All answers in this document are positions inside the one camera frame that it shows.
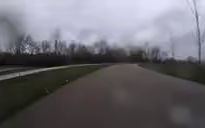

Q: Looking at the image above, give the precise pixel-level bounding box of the row of bare trees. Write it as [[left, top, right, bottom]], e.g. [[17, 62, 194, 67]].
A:
[[3, 31, 199, 65]]

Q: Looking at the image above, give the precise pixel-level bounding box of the dark reddish asphalt path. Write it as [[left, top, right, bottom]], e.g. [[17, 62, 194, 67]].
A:
[[0, 63, 205, 128]]

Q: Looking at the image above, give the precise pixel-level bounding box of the dark hedge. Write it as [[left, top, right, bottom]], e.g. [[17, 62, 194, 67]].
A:
[[0, 53, 144, 67]]

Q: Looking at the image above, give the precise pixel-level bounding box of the grass strip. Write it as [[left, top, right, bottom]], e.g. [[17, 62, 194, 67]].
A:
[[0, 64, 106, 127]]

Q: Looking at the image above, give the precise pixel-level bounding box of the grass verge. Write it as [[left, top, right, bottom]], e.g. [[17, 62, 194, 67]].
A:
[[138, 62, 205, 88]]

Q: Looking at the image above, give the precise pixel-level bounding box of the grey road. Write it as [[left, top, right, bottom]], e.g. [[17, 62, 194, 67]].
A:
[[0, 65, 41, 78]]

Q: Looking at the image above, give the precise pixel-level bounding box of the thin bare tree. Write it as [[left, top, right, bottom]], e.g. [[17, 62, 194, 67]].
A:
[[189, 0, 205, 65]]

